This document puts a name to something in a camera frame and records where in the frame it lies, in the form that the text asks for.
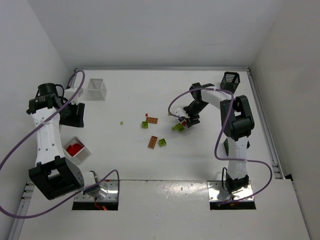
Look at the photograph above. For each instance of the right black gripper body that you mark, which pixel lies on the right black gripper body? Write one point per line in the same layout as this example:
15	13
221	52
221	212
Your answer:
191	119

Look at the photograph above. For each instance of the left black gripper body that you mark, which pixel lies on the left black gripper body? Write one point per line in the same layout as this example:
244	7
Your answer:
73	115

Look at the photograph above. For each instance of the lime square lego brick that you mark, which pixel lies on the lime square lego brick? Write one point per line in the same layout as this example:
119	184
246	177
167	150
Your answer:
162	142

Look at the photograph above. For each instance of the orange lego brick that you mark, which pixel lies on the orange lego brick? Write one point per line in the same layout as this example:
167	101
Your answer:
152	142
152	120

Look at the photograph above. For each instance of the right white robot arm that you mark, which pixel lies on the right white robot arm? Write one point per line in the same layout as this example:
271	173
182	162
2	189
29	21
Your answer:
237	123

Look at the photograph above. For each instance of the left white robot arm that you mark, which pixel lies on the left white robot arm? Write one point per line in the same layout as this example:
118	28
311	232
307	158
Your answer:
56	172

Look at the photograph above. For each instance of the lime lego brick right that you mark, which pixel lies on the lime lego brick right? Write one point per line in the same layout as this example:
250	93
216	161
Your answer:
179	127

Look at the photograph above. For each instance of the white slotted container far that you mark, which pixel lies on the white slotted container far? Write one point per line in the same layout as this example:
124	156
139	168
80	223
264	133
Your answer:
96	90

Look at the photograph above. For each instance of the white slotted container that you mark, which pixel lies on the white slotted container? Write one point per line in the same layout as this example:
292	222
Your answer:
81	156
96	90

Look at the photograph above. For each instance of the black slotted container near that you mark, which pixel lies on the black slotted container near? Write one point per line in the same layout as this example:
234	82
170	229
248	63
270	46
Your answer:
226	146

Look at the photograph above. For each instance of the black slotted container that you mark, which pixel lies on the black slotted container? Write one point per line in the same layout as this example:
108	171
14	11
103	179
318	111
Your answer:
226	146
230	81

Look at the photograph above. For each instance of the white slotted container near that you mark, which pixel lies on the white slotted container near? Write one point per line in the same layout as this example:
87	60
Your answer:
81	156

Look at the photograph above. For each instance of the lime lego brick left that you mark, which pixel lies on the lime lego brick left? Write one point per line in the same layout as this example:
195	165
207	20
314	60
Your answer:
144	124

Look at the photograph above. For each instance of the black slotted container far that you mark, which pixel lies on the black slotted container far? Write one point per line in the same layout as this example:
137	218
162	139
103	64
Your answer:
230	81

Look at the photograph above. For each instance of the white front platform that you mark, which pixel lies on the white front platform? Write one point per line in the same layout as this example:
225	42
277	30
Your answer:
174	210

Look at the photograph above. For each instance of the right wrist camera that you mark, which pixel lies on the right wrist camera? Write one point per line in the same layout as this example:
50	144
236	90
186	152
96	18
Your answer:
180	114

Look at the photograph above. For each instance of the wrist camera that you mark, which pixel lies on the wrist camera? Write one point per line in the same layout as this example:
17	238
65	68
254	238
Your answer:
180	114
68	93

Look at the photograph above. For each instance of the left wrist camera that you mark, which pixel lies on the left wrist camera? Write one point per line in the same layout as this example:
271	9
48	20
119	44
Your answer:
68	93

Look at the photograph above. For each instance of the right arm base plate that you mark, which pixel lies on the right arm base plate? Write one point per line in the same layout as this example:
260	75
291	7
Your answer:
217	194

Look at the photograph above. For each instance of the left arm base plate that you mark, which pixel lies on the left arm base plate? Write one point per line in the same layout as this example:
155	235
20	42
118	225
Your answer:
108	193

